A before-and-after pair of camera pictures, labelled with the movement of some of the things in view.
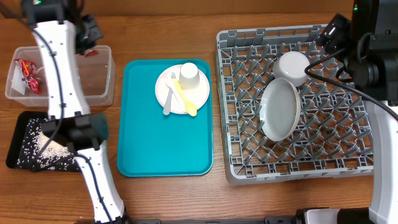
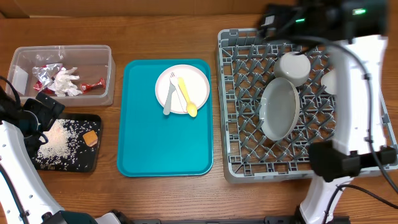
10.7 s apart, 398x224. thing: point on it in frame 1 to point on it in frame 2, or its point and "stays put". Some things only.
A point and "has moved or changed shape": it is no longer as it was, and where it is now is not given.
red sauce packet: (92, 53) to (85, 86)
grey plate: (280, 109) stays put
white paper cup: (189, 77) to (329, 80)
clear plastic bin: (26, 84) stays put
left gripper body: (87, 33) to (38, 117)
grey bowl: (291, 66) stays put
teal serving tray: (152, 144) stays put
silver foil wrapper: (25, 76) has moved or changed shape
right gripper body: (329, 37) to (282, 25)
